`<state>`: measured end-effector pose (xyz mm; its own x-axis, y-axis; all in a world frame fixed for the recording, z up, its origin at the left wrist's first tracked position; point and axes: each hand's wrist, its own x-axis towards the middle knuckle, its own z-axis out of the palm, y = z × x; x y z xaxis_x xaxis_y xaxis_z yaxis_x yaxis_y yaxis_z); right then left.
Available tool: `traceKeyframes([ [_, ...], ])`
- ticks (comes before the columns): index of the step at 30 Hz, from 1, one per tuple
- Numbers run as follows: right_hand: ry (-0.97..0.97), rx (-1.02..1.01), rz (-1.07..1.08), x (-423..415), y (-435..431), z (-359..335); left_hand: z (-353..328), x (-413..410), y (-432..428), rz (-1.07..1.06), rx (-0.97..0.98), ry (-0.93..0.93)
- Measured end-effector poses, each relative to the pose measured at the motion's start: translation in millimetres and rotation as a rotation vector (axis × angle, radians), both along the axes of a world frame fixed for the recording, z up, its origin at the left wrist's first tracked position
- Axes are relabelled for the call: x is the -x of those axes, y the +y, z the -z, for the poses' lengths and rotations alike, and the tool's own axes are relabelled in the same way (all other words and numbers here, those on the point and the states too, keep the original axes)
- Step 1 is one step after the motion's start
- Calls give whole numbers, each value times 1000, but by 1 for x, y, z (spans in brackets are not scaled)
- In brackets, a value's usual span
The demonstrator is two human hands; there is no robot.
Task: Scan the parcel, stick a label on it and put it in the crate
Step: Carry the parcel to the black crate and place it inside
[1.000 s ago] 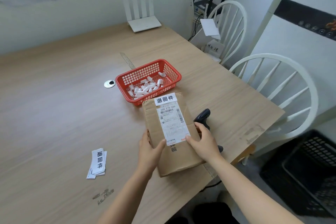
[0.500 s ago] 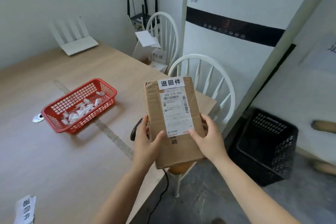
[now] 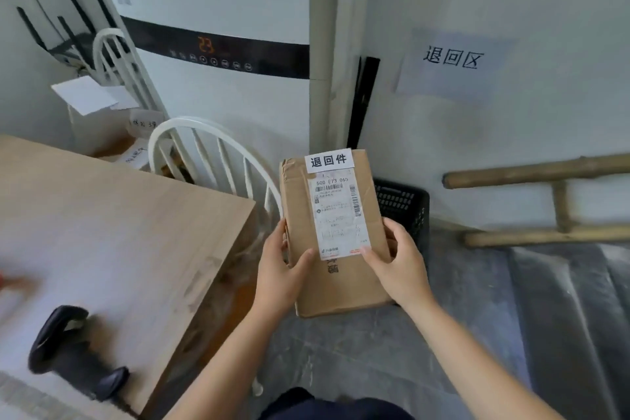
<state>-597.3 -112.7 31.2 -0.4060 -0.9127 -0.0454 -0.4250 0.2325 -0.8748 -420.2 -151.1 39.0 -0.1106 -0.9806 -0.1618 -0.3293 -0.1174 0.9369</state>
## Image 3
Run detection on person's left hand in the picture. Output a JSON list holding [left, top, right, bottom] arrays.
[[253, 217, 318, 317]]

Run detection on person's right hand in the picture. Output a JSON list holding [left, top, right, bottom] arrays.
[[360, 217, 435, 310]]

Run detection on brown cardboard box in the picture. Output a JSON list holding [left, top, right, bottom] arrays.
[[279, 148, 398, 319]]

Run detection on black plastic crate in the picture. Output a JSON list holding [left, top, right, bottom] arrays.
[[372, 177, 431, 263]]

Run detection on single white printed label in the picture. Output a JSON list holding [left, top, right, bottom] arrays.
[[304, 148, 354, 173]]

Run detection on black barcode scanner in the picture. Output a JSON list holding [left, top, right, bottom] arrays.
[[28, 305, 131, 404]]

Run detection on person's left forearm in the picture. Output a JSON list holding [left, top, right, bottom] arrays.
[[162, 301, 291, 420]]

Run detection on person's right forearm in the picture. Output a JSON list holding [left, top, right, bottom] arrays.
[[403, 296, 567, 420]]

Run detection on white boxes with papers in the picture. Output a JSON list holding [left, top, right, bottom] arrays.
[[66, 89, 163, 159]]

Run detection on dark blue trousers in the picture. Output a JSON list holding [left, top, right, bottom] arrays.
[[258, 387, 414, 420]]

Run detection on bamboo ladder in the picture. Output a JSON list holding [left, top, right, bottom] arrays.
[[442, 152, 630, 249]]

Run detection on black metal strip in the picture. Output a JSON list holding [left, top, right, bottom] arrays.
[[346, 56, 381, 150]]

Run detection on handwritten white paper sign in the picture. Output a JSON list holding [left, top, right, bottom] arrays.
[[127, 109, 164, 138]]

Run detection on blank white paper card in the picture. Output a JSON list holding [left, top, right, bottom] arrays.
[[51, 75, 119, 116]]

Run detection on black router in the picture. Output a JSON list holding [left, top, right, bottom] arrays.
[[16, 0, 131, 71]]

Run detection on white paper wall sign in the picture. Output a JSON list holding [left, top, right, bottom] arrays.
[[394, 26, 518, 106]]

